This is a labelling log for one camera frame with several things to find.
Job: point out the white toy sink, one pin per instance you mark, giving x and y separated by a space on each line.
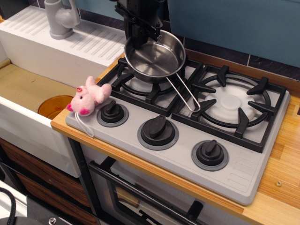
36 67

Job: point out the grey toy stove top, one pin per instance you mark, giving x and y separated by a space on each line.
238 181

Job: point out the black stove knob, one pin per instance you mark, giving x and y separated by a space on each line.
112 115
158 134
210 155

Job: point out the black middle stove knob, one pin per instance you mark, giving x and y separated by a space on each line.
158 134

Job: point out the black right stove knob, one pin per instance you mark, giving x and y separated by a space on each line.
210 155

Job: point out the oven door with black handle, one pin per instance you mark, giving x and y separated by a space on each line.
134 198

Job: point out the grey toy faucet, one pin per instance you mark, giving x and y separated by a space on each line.
61 20

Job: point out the pink stuffed pig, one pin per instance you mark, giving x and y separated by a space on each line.
86 99

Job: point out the wooden drawer cabinet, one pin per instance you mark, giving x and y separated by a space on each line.
45 183

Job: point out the black right burner grate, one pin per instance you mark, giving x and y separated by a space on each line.
243 110

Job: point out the black left burner grate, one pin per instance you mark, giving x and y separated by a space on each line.
161 98

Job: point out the stainless steel pan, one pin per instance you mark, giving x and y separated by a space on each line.
159 62

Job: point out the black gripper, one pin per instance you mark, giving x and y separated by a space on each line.
141 20

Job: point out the orange plastic plate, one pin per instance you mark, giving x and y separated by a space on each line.
53 106

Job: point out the black left stove knob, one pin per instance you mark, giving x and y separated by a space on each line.
112 115

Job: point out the black burner grate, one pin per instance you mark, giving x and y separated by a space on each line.
161 98
243 110

